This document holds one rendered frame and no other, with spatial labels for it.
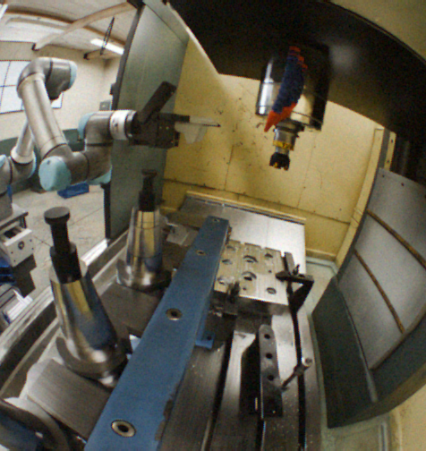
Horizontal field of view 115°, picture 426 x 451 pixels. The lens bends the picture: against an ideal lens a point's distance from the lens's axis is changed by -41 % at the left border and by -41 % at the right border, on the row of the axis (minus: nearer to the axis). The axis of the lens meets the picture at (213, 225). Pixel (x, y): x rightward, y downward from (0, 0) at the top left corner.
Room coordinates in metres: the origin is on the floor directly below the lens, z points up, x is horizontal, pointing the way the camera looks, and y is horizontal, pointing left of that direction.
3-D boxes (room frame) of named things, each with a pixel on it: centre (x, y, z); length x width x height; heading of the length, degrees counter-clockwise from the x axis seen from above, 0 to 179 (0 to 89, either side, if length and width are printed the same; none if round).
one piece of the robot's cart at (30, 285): (0.43, 0.88, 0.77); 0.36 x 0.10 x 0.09; 82
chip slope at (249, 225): (1.16, -0.18, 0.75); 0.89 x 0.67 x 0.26; 84
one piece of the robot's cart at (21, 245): (0.45, 0.86, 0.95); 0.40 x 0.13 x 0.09; 82
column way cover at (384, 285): (0.46, -0.56, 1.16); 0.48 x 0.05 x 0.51; 174
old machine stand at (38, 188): (3.29, 3.64, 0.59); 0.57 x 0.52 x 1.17; 172
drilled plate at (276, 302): (0.58, -0.14, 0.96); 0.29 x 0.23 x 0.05; 174
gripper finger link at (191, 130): (0.46, 0.08, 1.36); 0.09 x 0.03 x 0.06; 66
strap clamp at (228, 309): (0.41, -0.08, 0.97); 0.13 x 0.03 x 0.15; 174
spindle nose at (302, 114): (0.50, -0.12, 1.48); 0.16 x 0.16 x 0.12
